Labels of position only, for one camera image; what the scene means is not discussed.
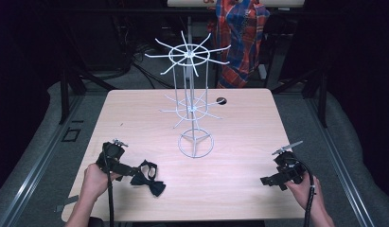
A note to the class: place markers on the black bow tie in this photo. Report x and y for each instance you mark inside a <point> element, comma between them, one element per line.
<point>148,183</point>

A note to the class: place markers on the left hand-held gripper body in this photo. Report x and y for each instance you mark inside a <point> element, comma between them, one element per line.
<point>112,154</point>

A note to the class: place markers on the person's right hand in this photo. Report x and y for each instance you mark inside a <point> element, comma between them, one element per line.
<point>304,192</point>

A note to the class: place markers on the person's left hand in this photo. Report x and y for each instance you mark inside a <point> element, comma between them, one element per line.
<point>95,182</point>

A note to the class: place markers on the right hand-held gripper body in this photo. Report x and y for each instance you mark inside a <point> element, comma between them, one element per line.
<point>290,167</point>

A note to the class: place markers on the red blue plaid cloth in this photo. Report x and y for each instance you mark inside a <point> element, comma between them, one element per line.
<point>242,41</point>

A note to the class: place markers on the black metal stand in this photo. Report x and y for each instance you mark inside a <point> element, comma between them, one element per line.
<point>65,94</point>
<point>322,97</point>

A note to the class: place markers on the grey tape strip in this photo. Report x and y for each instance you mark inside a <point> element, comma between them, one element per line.
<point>66,203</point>

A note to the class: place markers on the aluminium floor rail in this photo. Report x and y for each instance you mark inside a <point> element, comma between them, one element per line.
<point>337,164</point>
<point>40,164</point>

